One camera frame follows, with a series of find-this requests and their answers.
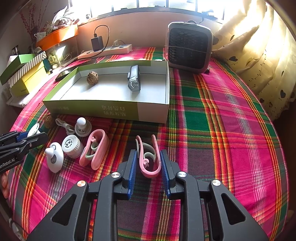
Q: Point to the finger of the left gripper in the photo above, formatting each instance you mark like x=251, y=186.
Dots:
x=31, y=142
x=24, y=135

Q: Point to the green cardboard box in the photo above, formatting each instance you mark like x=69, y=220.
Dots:
x=15, y=65

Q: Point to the person's left hand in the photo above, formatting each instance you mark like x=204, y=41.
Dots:
x=5, y=185

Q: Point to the white power strip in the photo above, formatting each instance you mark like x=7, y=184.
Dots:
x=122, y=49

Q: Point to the white knob suction hook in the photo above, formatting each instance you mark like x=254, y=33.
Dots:
x=83, y=127

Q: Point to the pink clip holder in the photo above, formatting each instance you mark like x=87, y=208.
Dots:
x=148, y=157
x=95, y=150

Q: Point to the black charger with cable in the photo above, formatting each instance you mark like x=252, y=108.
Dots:
x=97, y=42

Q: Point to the white plug adapter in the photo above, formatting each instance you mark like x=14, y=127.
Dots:
x=115, y=43

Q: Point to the green white thread spool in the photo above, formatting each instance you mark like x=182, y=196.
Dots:
x=35, y=130

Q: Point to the white panda toy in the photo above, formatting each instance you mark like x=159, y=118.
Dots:
x=55, y=157

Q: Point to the yellow cardboard box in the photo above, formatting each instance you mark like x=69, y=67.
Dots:
x=29, y=81

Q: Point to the cream heart pattern curtain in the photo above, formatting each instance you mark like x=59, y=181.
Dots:
x=258, y=46

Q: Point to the green white cardboard tray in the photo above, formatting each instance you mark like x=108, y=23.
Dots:
x=111, y=97

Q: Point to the striped gift box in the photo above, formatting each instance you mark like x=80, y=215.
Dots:
x=26, y=68

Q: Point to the pink black mini heater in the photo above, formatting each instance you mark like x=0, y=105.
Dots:
x=188, y=46

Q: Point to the white round cap bottle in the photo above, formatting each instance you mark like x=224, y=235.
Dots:
x=72, y=146

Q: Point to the brown walnut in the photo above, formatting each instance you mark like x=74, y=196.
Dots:
x=92, y=78
x=49, y=121

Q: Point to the orange planter box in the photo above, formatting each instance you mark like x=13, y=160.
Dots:
x=57, y=36

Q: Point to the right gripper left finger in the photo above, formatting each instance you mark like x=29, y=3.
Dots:
x=70, y=218

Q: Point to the black smartphone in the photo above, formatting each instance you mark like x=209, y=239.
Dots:
x=64, y=73

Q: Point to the black silver bike light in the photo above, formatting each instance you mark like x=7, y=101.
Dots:
x=134, y=79

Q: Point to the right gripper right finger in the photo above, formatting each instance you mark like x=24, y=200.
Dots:
x=227, y=218

